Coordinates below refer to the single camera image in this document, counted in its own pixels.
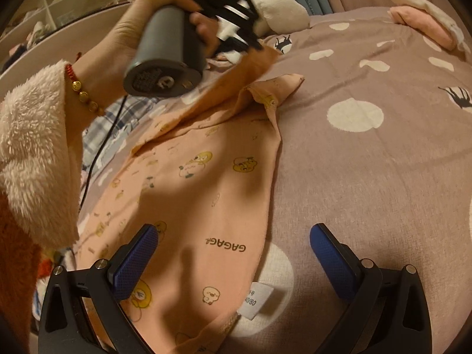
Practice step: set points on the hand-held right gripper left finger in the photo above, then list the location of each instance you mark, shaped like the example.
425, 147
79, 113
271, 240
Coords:
136, 261

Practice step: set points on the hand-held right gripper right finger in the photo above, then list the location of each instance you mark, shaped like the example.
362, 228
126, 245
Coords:
332, 265

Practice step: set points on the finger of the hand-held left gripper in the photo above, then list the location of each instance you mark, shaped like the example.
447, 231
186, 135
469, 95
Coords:
245, 38
245, 13

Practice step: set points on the peach printed baby garment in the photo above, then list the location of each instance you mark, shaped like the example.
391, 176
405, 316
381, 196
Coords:
206, 199

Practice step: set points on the person's left hand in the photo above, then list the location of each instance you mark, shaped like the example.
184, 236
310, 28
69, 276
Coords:
125, 37

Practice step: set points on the white plush garment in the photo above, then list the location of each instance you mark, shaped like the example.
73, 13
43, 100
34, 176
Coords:
280, 11

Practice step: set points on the blue plaid cloth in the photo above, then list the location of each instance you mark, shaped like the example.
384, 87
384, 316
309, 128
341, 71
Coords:
142, 110

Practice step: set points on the mauve spotted blanket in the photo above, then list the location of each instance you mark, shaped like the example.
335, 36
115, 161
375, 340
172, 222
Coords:
350, 177

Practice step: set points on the white shelf unit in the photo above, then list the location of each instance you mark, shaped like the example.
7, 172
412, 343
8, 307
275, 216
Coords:
73, 3

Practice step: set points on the person's orange fleece clothing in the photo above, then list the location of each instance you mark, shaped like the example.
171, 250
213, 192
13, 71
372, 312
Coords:
18, 284

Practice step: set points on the pink folded cloth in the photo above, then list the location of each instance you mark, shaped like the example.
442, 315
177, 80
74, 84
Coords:
424, 24

